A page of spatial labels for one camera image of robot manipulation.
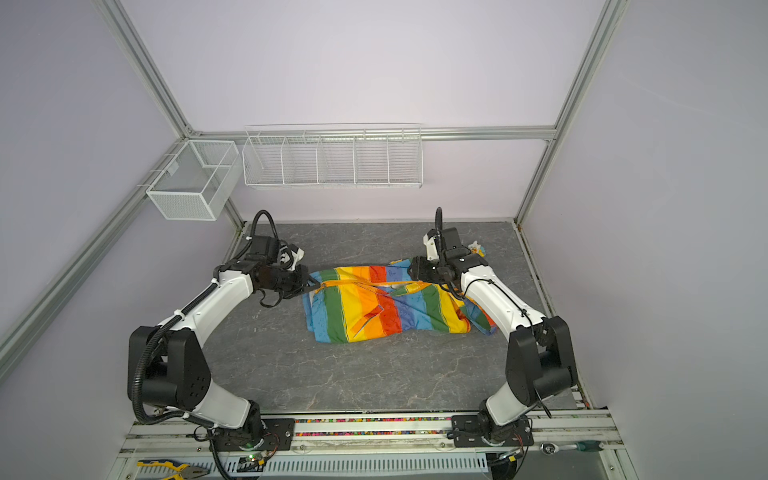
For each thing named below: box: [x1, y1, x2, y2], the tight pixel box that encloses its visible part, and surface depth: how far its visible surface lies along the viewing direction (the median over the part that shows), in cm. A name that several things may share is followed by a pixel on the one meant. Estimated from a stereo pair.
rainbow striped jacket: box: [304, 259, 498, 344], surface depth 93 cm
